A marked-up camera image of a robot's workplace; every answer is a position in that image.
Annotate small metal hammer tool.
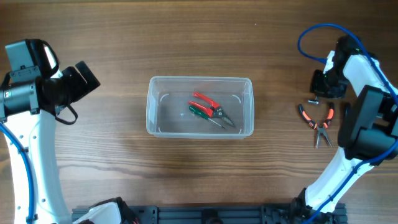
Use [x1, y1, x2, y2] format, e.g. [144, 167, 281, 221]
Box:
[308, 96, 320, 105]

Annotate black orange needle-nose pliers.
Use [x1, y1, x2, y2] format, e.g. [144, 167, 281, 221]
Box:
[298, 102, 335, 149]

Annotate clear plastic container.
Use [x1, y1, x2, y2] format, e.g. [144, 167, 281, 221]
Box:
[146, 76, 254, 139]

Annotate green handled screwdriver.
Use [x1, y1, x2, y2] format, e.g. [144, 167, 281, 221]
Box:
[188, 105, 224, 129]

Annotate red handled snips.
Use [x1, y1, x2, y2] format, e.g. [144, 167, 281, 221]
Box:
[187, 91, 236, 128]

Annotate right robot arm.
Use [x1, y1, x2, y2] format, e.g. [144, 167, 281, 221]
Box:
[289, 35, 397, 223]

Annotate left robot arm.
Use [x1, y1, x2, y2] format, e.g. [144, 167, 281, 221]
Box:
[1, 39, 100, 223]

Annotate right blue cable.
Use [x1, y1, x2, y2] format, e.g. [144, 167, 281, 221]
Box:
[297, 22, 398, 224]

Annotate blue cable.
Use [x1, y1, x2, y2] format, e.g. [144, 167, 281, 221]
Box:
[297, 22, 398, 224]
[0, 123, 35, 224]

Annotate left blue cable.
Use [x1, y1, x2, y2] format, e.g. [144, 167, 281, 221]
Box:
[0, 123, 35, 224]

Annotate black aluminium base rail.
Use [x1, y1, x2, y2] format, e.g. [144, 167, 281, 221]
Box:
[70, 203, 348, 224]

